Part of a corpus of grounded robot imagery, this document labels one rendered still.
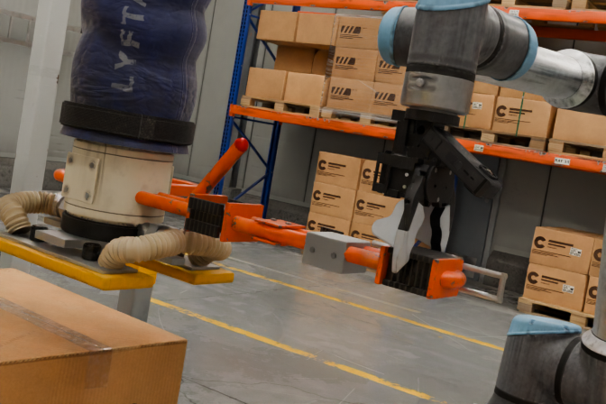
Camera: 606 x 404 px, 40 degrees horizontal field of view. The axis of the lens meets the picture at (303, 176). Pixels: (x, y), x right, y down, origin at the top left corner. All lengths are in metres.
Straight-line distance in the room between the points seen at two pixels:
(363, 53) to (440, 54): 8.52
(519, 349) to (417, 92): 0.94
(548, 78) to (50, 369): 0.99
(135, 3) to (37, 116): 3.24
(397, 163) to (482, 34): 0.20
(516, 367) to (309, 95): 8.23
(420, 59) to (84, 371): 0.79
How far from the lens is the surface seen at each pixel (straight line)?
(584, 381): 1.84
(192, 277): 1.40
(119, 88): 1.36
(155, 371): 1.60
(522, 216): 10.03
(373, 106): 9.40
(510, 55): 1.17
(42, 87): 4.59
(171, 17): 1.38
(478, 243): 10.17
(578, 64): 1.68
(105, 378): 1.53
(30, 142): 4.59
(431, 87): 1.06
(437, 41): 1.07
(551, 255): 8.56
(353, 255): 1.11
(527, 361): 1.89
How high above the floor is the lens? 1.37
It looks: 3 degrees down
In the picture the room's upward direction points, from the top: 10 degrees clockwise
